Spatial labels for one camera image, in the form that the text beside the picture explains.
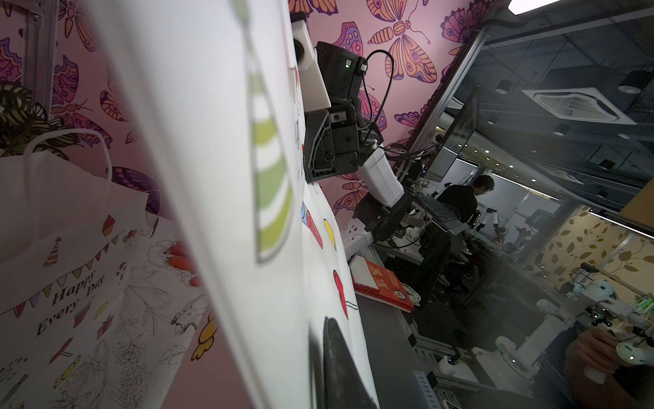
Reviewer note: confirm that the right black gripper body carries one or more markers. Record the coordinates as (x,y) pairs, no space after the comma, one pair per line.
(339,138)

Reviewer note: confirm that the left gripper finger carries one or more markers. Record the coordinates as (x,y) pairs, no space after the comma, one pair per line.
(343,386)

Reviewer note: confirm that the white paper bag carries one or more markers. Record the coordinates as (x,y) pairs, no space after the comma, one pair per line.
(214,90)
(67,240)

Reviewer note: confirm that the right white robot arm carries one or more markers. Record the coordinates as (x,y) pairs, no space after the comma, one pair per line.
(381,210)

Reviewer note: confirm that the red book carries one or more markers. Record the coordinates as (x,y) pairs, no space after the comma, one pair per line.
(379,284)

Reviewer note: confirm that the person in black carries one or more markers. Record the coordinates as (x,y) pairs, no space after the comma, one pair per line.
(451,210)

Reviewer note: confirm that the red rubber glove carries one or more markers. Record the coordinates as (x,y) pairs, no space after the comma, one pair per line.
(179,258)

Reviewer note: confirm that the green potted plant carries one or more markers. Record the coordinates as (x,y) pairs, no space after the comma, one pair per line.
(22,119)

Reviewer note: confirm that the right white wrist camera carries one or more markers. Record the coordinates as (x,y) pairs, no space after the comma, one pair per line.
(314,93)

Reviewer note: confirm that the aluminium frame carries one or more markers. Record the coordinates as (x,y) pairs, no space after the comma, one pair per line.
(40,35)

